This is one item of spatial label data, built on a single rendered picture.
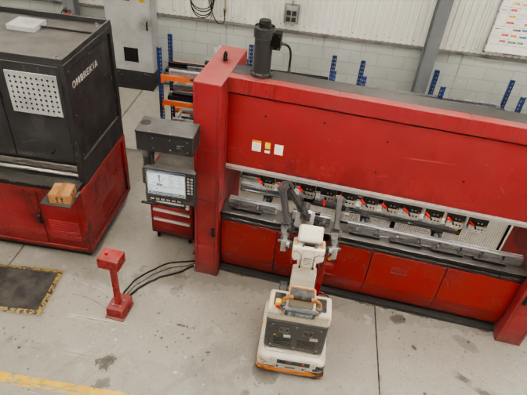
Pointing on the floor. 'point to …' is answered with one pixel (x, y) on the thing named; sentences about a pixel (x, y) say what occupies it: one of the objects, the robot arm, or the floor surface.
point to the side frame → (510, 331)
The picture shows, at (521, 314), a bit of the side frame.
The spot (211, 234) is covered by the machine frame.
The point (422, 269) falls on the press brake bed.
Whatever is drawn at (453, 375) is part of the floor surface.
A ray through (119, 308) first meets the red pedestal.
